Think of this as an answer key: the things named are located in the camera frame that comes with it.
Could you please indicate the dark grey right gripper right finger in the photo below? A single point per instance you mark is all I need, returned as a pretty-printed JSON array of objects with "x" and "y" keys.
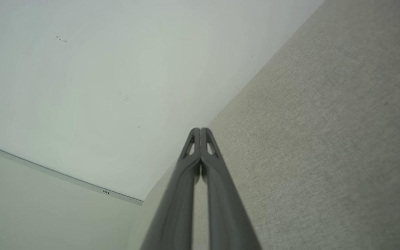
[{"x": 224, "y": 208}]

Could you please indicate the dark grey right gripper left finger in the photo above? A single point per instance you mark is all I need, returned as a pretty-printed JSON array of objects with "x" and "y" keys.
[{"x": 175, "y": 208}]

